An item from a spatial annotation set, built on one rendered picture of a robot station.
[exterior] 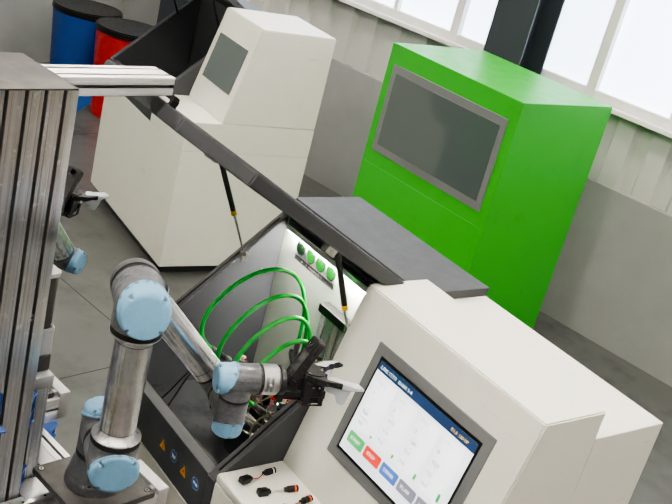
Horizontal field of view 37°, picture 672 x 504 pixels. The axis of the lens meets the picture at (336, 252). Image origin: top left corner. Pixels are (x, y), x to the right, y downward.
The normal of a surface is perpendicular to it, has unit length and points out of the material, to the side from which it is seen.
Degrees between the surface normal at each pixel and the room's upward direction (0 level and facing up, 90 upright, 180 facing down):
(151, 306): 83
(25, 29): 90
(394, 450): 76
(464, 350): 0
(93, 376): 0
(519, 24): 90
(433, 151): 90
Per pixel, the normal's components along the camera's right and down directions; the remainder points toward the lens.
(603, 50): -0.69, 0.11
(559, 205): 0.61, 0.44
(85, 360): 0.24, -0.90
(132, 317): 0.36, 0.32
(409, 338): -0.71, -0.17
